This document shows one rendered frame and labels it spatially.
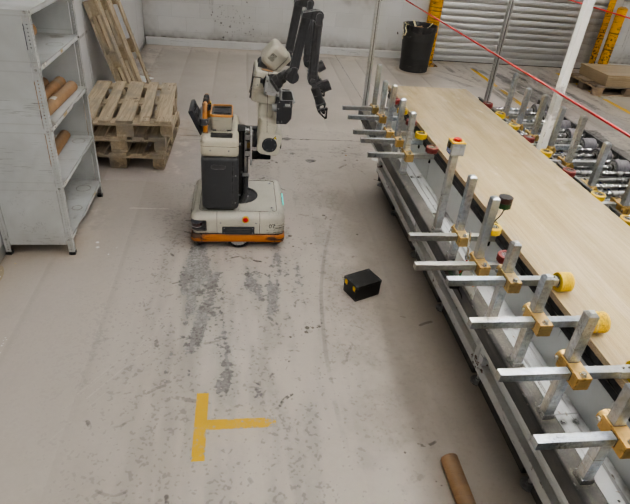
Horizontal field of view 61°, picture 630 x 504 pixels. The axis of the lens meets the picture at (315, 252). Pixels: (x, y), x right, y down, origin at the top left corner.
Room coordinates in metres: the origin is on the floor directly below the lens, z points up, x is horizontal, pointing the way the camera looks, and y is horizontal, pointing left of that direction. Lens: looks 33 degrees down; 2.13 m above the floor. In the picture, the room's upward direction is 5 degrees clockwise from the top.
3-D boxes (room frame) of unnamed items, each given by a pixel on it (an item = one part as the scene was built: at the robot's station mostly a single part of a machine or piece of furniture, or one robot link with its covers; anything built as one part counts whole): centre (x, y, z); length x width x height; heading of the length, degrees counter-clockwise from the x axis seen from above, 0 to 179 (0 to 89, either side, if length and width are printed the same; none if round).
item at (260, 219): (3.57, 0.61, 0.16); 0.67 x 0.64 x 0.25; 100
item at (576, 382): (1.29, -0.86, 0.95); 0.14 x 0.06 x 0.05; 10
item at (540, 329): (1.54, -0.82, 0.95); 0.14 x 0.06 x 0.05; 10
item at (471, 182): (2.30, -0.69, 0.91); 0.04 x 0.04 x 0.48; 10
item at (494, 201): (2.05, -0.74, 0.93); 0.04 x 0.04 x 0.48; 10
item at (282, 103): (3.61, 0.32, 0.99); 0.28 x 0.16 x 0.22; 10
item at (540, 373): (1.27, -0.86, 0.95); 0.50 x 0.04 x 0.04; 100
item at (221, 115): (3.55, 0.72, 0.87); 0.23 x 0.15 x 0.11; 10
